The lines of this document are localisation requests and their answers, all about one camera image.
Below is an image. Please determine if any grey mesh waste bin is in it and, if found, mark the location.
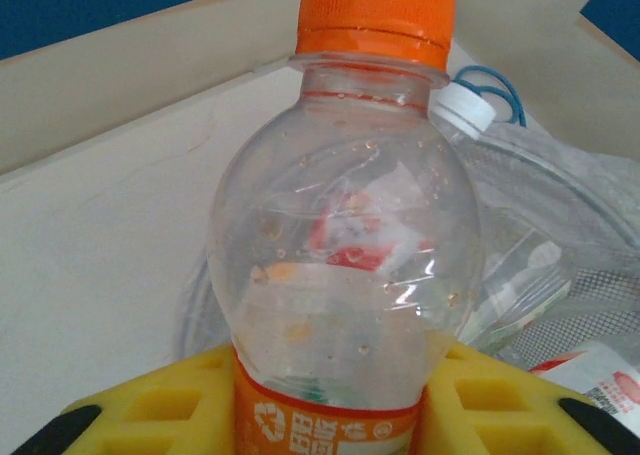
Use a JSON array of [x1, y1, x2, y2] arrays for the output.
[[499, 262, 640, 376]]

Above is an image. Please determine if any red white label clear bottle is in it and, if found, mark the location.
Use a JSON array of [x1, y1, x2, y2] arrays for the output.
[[529, 341, 640, 429], [304, 82, 551, 296]]

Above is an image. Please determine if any orange cap orange label bottle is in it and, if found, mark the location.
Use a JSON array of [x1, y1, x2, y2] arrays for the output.
[[205, 0, 485, 455]]

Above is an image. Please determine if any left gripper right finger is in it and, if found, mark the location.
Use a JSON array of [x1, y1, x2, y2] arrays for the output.
[[417, 339, 634, 455]]

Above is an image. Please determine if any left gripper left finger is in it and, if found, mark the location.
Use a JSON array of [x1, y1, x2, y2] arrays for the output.
[[14, 347, 236, 455]]

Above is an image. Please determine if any clear plastic bin liner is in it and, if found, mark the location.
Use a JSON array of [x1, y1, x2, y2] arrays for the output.
[[172, 119, 640, 455]]

